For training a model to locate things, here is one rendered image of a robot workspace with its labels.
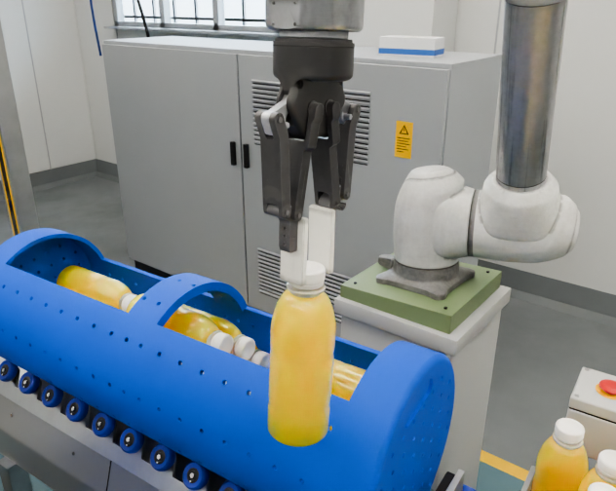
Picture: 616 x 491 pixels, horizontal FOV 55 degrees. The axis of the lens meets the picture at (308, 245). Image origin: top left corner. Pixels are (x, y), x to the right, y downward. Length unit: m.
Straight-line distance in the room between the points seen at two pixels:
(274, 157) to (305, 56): 0.09
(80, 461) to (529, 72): 1.08
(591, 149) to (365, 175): 1.40
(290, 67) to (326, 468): 0.48
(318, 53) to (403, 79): 1.87
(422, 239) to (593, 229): 2.33
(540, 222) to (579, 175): 2.26
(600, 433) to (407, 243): 0.57
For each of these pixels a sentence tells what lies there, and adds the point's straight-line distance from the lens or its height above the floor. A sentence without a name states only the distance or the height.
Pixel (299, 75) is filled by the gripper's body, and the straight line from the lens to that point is 0.54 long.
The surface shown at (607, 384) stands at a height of 1.11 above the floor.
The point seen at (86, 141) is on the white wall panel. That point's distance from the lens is 6.41.
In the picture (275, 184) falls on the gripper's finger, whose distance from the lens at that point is 0.54.
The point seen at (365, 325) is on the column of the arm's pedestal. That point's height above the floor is 0.95.
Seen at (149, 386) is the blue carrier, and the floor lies 1.14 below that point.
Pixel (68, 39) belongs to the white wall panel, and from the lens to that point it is 6.26.
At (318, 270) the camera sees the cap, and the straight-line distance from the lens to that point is 0.61.
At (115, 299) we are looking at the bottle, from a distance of 1.22.
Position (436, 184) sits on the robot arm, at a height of 1.29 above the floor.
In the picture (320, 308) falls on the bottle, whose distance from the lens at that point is 0.61.
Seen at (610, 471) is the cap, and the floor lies 1.10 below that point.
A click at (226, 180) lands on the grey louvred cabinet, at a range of 3.13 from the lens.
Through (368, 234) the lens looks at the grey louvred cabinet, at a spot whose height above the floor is 0.71.
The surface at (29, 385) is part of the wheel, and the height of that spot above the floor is 0.97.
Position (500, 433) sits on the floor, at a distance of 2.71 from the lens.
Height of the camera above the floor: 1.67
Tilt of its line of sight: 23 degrees down
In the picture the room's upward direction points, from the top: straight up
